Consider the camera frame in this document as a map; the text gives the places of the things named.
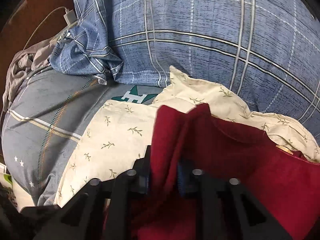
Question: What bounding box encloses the red knit sweater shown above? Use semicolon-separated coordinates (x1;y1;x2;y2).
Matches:
130;104;319;239

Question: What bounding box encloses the cream leaf-print pillow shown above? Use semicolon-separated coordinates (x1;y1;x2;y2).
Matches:
54;67;319;206

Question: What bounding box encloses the grey plaid bed sheet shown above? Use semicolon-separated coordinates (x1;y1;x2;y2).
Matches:
1;67;161;206

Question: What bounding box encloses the blue plaid quilt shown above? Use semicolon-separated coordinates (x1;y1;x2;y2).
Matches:
50;0;319;139

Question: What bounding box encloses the white charger plug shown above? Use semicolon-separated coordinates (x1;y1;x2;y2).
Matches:
63;8;77;26

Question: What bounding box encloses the brown wooden headboard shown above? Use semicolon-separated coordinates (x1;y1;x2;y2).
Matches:
0;0;75;93

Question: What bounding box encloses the white charger cable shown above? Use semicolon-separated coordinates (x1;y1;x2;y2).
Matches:
23;6;68;51

